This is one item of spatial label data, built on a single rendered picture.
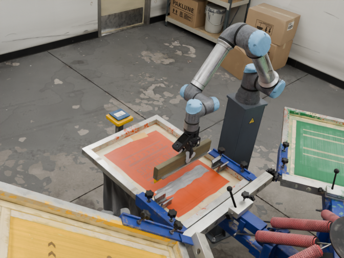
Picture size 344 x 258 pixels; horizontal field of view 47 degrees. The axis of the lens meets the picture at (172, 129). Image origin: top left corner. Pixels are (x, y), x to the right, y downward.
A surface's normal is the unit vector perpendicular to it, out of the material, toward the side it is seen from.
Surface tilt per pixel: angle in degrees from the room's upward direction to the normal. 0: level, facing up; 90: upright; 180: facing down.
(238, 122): 90
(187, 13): 90
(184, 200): 0
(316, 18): 90
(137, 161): 0
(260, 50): 84
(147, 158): 0
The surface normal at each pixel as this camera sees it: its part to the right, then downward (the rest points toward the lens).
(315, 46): -0.71, 0.35
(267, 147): 0.10, -0.81
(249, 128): 0.51, 0.54
